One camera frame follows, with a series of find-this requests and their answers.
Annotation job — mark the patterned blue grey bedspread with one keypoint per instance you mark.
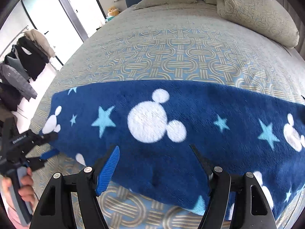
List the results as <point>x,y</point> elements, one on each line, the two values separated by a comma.
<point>178,42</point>

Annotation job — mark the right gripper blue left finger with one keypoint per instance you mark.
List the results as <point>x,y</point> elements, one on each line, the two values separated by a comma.
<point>104,169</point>

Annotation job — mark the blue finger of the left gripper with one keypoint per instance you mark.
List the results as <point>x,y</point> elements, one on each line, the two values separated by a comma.
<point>46,138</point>
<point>47,154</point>

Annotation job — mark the large patterned grey pillow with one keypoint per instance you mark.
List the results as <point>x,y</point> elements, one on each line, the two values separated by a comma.
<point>266,17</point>

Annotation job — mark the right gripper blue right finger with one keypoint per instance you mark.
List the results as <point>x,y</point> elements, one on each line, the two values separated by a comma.
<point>206,165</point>

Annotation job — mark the person's left hand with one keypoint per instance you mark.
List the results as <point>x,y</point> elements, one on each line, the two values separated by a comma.
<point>26,190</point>

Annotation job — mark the small plush toy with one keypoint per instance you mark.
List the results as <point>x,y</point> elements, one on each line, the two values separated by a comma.
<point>113,11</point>

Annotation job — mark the dark framed glass door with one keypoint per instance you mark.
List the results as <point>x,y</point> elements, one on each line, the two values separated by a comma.
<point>79,19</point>

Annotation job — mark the navy fleece Mickey pants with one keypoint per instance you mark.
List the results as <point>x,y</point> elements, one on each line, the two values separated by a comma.
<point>154,123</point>

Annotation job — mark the flat grey pillow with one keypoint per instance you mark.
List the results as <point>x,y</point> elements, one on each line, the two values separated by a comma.
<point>152,3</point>

